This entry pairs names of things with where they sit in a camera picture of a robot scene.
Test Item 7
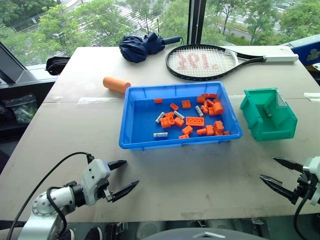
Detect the navy folded umbrella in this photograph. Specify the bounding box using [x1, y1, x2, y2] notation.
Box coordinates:
[118, 32, 185, 63]

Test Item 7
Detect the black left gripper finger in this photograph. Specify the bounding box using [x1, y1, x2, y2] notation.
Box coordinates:
[107, 160, 128, 172]
[111, 180, 140, 203]

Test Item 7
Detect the blue plastic tray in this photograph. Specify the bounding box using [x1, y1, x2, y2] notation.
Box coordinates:
[118, 81, 244, 151]

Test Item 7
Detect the blue printed box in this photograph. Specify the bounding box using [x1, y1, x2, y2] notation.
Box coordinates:
[291, 33, 320, 68]

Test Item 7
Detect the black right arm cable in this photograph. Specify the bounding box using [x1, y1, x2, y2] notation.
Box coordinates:
[293, 188, 314, 240]

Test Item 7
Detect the upside-down orange toy brick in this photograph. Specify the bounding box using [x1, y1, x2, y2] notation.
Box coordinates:
[185, 116, 205, 127]

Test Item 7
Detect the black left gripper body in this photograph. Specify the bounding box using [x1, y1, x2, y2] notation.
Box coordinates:
[94, 177, 114, 203]

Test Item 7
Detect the orange foam cylinder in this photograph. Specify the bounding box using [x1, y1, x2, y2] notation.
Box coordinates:
[102, 76, 132, 95]

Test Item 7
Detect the green storage bin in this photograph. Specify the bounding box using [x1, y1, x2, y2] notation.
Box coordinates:
[239, 87, 299, 142]

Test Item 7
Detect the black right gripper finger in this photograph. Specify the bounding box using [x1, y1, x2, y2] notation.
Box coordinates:
[259, 174, 296, 200]
[273, 156, 305, 173]

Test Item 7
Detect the dark rounded shape white rim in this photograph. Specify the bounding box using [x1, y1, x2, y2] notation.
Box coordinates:
[86, 226, 103, 240]

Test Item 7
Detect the black slanted panel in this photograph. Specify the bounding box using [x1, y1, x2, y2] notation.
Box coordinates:
[0, 41, 27, 86]

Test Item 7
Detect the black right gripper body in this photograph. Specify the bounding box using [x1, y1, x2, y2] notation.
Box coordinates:
[291, 172, 316, 206]

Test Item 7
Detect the grey rounded robot torso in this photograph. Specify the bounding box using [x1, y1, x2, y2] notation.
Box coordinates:
[142, 227, 266, 240]

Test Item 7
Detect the black window frame post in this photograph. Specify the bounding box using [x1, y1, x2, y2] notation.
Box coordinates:
[187, 0, 207, 46]

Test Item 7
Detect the black bag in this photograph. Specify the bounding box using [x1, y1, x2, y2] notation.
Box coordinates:
[45, 56, 71, 76]

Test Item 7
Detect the clear bag of small items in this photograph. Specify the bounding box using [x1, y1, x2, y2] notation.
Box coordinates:
[2, 93, 38, 125]

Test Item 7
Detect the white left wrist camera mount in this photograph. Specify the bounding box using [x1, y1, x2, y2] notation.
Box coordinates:
[81, 159, 112, 206]

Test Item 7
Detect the black white tennis racket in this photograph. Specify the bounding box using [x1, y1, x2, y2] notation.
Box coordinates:
[165, 44, 300, 82]

